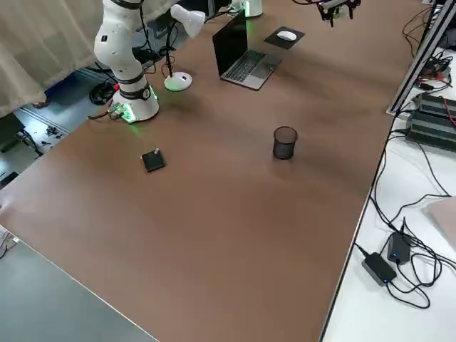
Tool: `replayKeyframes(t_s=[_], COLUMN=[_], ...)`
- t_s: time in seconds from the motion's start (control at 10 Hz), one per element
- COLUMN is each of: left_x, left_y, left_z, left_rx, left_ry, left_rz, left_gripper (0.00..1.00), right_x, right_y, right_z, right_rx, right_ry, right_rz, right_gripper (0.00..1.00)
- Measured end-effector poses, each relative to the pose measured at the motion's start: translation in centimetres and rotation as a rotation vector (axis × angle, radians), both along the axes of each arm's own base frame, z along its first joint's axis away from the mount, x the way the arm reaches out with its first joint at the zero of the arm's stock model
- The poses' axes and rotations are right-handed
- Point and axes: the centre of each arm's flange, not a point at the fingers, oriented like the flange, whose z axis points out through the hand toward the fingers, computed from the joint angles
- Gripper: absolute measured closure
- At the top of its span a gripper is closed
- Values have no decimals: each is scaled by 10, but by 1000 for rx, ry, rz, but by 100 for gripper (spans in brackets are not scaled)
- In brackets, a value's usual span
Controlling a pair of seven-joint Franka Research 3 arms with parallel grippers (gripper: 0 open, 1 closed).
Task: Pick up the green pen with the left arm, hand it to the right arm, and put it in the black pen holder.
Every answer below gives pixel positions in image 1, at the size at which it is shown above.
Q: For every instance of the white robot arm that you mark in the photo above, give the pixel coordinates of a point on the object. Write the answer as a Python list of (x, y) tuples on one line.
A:
[(117, 50)]

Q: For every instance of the black mesh pen holder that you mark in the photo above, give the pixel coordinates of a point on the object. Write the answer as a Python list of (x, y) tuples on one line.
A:
[(285, 147)]

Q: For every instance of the white computer mouse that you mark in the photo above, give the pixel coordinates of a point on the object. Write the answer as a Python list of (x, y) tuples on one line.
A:
[(286, 35)]

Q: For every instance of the black mouse pad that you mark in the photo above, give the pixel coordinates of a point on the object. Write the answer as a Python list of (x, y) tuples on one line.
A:
[(282, 43)]

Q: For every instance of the grey open laptop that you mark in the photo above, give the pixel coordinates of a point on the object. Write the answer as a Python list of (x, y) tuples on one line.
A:
[(249, 67)]

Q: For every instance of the black usb hub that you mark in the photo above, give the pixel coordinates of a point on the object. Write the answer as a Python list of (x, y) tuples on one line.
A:
[(440, 69)]

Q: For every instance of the black power supply box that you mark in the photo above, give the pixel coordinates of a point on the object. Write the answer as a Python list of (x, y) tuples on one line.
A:
[(431, 133), (438, 105)]

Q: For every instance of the white desk lamp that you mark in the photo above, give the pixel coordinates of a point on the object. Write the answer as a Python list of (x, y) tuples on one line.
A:
[(178, 82)]

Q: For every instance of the small black square box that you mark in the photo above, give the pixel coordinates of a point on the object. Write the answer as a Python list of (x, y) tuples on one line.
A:
[(154, 162)]

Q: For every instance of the beige flat device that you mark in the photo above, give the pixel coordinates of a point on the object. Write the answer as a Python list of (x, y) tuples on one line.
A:
[(445, 221)]

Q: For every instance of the boxy black power adapter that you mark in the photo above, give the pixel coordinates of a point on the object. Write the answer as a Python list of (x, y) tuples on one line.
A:
[(399, 249)]

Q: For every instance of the long dark grey power adapter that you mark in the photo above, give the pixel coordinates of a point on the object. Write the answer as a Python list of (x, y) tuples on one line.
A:
[(379, 269)]

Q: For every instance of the blue plastic bin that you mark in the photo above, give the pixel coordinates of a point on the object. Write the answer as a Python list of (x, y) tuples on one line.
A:
[(62, 83)]

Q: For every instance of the beige curtain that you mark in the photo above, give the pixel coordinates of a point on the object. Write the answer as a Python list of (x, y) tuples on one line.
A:
[(42, 42)]

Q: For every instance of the aluminium frame bar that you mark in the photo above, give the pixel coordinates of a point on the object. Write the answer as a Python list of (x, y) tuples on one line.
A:
[(413, 67)]

